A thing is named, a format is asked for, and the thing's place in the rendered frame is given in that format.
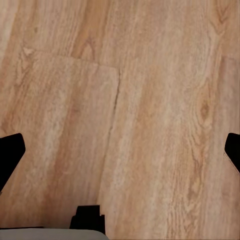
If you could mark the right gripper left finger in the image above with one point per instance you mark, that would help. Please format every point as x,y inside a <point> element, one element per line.
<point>12,149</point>

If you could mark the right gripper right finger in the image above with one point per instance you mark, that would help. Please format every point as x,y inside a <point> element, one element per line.
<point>232,149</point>

